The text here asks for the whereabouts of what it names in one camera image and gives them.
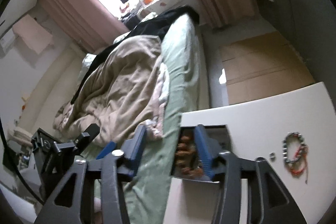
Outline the brown bead bracelet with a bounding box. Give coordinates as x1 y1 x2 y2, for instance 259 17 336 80
175 135 204 177

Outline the white air conditioner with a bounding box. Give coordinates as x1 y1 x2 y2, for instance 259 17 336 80
0 18 16 52

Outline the beige blanket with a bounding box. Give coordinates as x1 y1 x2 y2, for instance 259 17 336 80
52 35 171 147

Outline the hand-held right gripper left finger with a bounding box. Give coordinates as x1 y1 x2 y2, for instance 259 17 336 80
34 125 147 224

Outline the pink wall paper sheet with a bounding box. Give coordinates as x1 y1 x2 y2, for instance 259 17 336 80
12 14 54 55

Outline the red cord bracelet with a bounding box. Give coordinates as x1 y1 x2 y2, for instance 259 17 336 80
290 144 310 184

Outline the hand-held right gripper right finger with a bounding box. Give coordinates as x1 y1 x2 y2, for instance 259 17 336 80
194 124 301 224

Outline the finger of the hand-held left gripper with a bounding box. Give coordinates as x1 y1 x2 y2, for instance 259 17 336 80
76 123 101 155
96 141 117 160

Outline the black jewelry box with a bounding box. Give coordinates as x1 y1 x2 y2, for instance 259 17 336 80
170 124 231 184

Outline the dark bead bracelet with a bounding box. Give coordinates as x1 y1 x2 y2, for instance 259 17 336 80
282 132 308 165

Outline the black clothing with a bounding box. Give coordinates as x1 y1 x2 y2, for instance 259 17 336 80
71 6 200 105

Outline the bed with green sheet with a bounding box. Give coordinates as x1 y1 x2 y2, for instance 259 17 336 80
100 14 210 224

